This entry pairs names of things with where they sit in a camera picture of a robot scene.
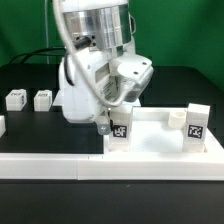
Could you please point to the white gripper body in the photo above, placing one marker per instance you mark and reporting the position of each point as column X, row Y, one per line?
column 122, row 79

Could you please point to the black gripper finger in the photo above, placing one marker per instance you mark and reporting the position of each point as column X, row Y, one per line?
column 103, row 125

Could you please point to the white square table top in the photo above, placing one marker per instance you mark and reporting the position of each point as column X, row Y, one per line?
column 161, row 130

